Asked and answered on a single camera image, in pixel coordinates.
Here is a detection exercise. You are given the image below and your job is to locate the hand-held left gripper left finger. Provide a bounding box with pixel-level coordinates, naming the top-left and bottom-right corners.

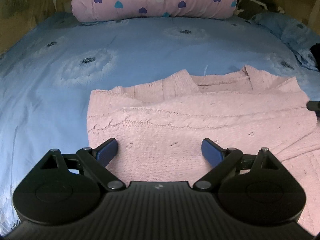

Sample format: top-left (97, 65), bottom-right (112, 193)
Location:
top-left (41, 138), bottom-right (126, 191)

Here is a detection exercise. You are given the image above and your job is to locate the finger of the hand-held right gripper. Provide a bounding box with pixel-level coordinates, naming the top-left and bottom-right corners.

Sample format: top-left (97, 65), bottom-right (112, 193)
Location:
top-left (307, 100), bottom-right (320, 112)

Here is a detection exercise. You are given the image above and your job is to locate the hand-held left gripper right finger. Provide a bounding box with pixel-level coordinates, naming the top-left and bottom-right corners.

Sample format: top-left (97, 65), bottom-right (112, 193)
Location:
top-left (193, 138), bottom-right (291, 190)

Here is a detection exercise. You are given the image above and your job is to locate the pink knit cardigan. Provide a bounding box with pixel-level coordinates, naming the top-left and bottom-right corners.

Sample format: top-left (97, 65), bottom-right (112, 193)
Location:
top-left (86, 65), bottom-right (320, 237)

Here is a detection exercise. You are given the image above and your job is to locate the black cloth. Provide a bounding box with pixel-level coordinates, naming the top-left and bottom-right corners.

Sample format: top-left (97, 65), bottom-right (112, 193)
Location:
top-left (310, 44), bottom-right (320, 72)

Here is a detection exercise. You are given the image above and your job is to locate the blue pillow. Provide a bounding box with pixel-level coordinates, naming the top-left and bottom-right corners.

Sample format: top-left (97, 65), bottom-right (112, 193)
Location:
top-left (250, 11), bottom-right (320, 71)

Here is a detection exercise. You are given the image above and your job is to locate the blue dandelion print bed sheet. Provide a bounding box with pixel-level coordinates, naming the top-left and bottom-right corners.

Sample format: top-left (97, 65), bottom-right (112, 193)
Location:
top-left (0, 11), bottom-right (320, 233)

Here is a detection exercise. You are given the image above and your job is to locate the dark blanket with white trim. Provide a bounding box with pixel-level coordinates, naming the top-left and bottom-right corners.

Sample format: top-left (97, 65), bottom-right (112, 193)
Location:
top-left (235, 0), bottom-right (278, 20)

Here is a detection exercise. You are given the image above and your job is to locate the pink heart-print pillow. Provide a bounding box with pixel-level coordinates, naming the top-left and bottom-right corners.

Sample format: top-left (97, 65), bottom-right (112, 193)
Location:
top-left (71, 0), bottom-right (237, 23)

